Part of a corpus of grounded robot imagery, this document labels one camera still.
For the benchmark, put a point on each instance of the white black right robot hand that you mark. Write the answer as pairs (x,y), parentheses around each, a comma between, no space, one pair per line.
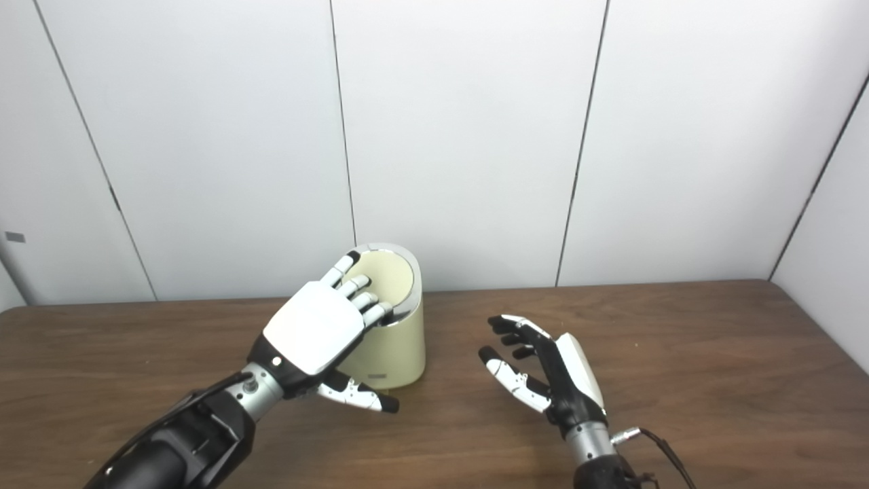
(574,380)

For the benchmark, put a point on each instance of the cream-colored bin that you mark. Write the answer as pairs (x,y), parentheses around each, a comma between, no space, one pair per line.
(400,346)

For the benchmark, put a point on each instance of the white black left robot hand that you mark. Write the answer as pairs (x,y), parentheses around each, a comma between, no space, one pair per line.
(312,333)

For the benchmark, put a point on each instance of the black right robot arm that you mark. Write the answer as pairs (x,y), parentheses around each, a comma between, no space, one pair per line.
(597,465)

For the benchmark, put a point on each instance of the round cream bin lid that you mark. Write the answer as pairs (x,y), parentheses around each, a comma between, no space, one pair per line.
(390,275)

